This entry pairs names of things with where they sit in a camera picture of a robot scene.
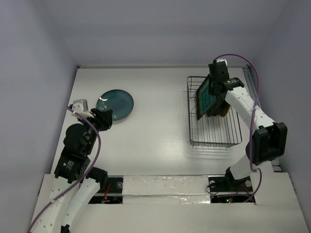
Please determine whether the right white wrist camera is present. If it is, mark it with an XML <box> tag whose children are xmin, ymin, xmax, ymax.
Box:
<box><xmin>213</xmin><ymin>58</ymin><xmax>228</xmax><ymax>66</ymax></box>

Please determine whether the round teal blue plate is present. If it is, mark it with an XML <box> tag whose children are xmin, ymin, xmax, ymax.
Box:
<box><xmin>96</xmin><ymin>89</ymin><xmax>134</xmax><ymax>121</ymax></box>

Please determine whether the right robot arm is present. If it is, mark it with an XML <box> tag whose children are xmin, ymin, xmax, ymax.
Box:
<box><xmin>207</xmin><ymin>59</ymin><xmax>288</xmax><ymax>190</ymax></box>

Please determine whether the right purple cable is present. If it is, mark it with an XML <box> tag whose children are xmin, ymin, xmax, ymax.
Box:
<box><xmin>215</xmin><ymin>53</ymin><xmax>263</xmax><ymax>203</ymax></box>

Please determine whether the square green glazed plate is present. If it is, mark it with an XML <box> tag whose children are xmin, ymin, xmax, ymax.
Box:
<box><xmin>196</xmin><ymin>74</ymin><xmax>216</xmax><ymax>121</ymax></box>

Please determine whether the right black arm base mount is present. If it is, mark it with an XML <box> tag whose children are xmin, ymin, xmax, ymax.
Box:
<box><xmin>206</xmin><ymin>176</ymin><xmax>255</xmax><ymax>204</ymax></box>

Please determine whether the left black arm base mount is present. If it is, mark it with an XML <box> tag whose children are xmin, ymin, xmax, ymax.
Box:
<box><xmin>89</xmin><ymin>176</ymin><xmax>123</xmax><ymax>204</ymax></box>

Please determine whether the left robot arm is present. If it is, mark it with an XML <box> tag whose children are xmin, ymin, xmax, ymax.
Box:
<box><xmin>28</xmin><ymin>105</ymin><xmax>113</xmax><ymax>233</ymax></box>

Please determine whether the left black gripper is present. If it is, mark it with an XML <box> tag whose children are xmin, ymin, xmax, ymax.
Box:
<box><xmin>79</xmin><ymin>107</ymin><xmax>113</xmax><ymax>153</ymax></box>

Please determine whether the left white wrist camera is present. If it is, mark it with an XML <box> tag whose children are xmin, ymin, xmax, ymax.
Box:
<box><xmin>69</xmin><ymin>99</ymin><xmax>94</xmax><ymax>119</ymax></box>

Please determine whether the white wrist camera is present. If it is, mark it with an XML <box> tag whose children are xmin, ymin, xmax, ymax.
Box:
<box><xmin>213</xmin><ymin>58</ymin><xmax>228</xmax><ymax>66</ymax></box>
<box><xmin>69</xmin><ymin>99</ymin><xmax>94</xmax><ymax>119</ymax></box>

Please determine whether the square black floral plate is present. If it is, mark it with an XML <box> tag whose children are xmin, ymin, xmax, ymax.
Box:
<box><xmin>207</xmin><ymin>96</ymin><xmax>222</xmax><ymax>117</ymax></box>
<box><xmin>214</xmin><ymin>96</ymin><xmax>230</xmax><ymax>117</ymax></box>

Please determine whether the round tan bird plate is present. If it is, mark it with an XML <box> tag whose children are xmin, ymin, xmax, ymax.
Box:
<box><xmin>219</xmin><ymin>101</ymin><xmax>231</xmax><ymax>117</ymax></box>

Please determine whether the metal wire dish rack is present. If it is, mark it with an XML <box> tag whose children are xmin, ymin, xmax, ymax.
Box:
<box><xmin>187</xmin><ymin>76</ymin><xmax>242</xmax><ymax>149</ymax></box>

